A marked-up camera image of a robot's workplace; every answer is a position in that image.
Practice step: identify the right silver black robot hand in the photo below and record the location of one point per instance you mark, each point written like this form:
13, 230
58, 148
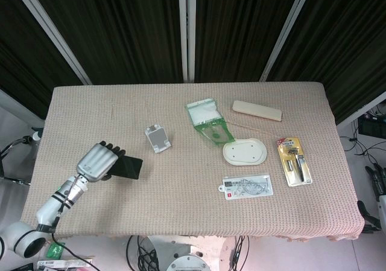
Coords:
375, 189

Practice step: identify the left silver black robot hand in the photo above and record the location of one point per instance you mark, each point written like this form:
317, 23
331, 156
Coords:
98, 163

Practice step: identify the black smartphone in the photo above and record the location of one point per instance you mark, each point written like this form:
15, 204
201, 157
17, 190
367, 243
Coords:
128, 167

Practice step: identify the grey round robot base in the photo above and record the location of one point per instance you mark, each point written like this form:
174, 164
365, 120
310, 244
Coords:
188, 260

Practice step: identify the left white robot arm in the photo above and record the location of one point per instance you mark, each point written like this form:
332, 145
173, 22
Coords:
45, 210

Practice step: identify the grey phone stand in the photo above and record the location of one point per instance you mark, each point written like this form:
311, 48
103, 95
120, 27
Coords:
158, 139

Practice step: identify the beige rectangular case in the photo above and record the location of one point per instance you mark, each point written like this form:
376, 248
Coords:
257, 110

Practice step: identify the yellow razor blister pack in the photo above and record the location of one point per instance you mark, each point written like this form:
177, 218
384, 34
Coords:
294, 161

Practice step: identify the green plastic packet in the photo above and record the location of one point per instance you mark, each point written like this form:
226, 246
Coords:
55, 250

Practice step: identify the pink knitted tablecloth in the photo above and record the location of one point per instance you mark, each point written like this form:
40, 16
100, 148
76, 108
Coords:
193, 210

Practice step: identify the green clear plastic bag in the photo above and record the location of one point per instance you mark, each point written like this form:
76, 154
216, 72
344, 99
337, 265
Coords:
208, 120

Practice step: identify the clear ruler set package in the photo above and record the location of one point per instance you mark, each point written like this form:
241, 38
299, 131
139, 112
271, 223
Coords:
245, 187

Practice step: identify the cream oval soap dish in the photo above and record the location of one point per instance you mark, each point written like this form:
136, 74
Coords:
245, 151

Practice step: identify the black metal chair frame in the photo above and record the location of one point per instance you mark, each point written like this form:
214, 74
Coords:
15, 145

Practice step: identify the white slanted frame post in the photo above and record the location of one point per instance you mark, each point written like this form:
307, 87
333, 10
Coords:
49, 31
283, 31

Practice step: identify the white centre frame post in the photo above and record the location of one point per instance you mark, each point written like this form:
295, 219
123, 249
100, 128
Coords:
187, 31

